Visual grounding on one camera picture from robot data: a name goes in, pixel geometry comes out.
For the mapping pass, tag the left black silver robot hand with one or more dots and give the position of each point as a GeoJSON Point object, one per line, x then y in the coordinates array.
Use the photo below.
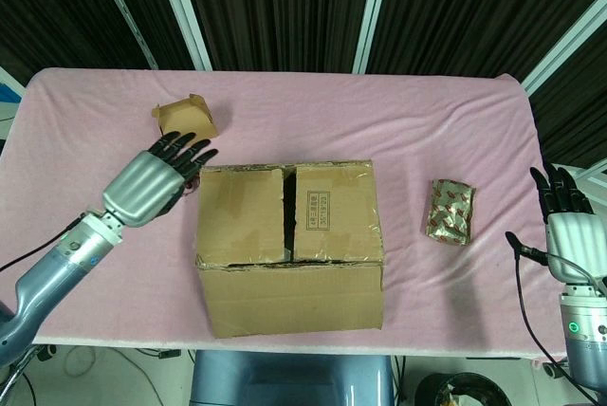
{"type": "Point", "coordinates": [142, 188]}

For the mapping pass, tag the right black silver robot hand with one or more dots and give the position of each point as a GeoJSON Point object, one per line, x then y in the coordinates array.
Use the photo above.
{"type": "Point", "coordinates": [576, 245]}

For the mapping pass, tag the large cardboard box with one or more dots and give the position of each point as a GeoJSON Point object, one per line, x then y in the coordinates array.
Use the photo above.
{"type": "Point", "coordinates": [294, 297]}

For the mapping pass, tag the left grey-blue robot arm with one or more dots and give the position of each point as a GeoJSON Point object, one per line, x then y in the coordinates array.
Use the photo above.
{"type": "Point", "coordinates": [57, 268]}

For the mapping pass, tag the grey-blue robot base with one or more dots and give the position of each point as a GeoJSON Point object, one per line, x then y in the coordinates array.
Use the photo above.
{"type": "Point", "coordinates": [284, 377]}

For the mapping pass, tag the bunch of dark red grapes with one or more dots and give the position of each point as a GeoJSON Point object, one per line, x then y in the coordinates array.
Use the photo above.
{"type": "Point", "coordinates": [192, 185]}

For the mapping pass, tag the white metal rack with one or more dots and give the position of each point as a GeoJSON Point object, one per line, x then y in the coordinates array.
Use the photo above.
{"type": "Point", "coordinates": [593, 171]}

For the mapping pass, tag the small kraft paper box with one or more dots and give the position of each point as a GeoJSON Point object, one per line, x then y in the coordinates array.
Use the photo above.
{"type": "Point", "coordinates": [187, 114]}

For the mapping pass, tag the gold foil snack packet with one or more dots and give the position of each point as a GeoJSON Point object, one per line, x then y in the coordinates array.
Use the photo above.
{"type": "Point", "coordinates": [450, 211]}

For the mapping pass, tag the black power adapter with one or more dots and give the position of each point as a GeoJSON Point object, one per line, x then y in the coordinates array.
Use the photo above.
{"type": "Point", "coordinates": [168, 354]}

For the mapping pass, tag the black waste bin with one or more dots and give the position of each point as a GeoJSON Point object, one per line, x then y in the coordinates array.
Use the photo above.
{"type": "Point", "coordinates": [436, 392]}

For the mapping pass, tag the pink table cloth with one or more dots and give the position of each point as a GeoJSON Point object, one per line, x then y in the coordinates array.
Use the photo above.
{"type": "Point", "coordinates": [332, 107]}

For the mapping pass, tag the chrome stand legs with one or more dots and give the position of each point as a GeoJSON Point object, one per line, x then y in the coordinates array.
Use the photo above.
{"type": "Point", "coordinates": [19, 377]}

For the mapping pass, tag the thin grey frame strip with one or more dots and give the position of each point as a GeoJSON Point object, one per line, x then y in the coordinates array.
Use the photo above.
{"type": "Point", "coordinates": [122, 7]}

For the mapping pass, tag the white metal frame post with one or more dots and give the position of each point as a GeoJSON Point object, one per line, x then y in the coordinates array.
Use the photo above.
{"type": "Point", "coordinates": [564, 48]}
{"type": "Point", "coordinates": [182, 7]}
{"type": "Point", "coordinates": [373, 7]}

